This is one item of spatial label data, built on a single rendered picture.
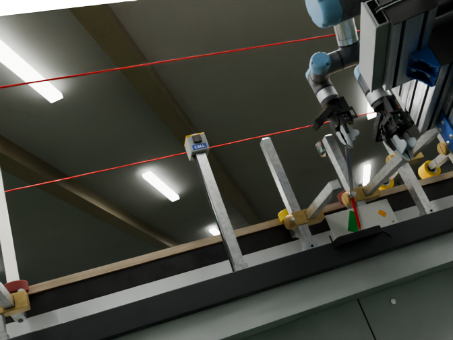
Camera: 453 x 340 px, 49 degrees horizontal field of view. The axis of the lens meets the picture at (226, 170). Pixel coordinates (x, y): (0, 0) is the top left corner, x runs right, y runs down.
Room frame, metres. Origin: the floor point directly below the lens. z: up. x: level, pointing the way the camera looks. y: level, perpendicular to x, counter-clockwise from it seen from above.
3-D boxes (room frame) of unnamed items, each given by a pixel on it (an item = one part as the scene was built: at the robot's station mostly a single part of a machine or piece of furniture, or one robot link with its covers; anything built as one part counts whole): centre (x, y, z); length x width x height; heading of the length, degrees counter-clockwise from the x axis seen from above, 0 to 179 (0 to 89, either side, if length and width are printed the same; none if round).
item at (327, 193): (1.68, -0.23, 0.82); 0.44 x 0.03 x 0.04; 19
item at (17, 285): (1.55, 0.78, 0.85); 0.08 x 0.08 x 0.11
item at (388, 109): (1.49, -0.56, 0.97); 0.09 x 0.08 x 0.12; 19
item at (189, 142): (1.64, 0.07, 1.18); 0.07 x 0.07 x 0.08; 19
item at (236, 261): (1.63, 0.07, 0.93); 0.05 x 0.05 x 0.45; 19
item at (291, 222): (1.73, -0.20, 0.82); 0.14 x 0.06 x 0.05; 109
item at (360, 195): (1.81, -0.43, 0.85); 0.14 x 0.06 x 0.05; 109
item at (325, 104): (1.74, -0.48, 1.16); 0.09 x 0.08 x 0.12; 108
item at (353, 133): (1.72, -0.48, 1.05); 0.06 x 0.03 x 0.09; 108
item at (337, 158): (1.80, -0.41, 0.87); 0.04 x 0.04 x 0.48; 19
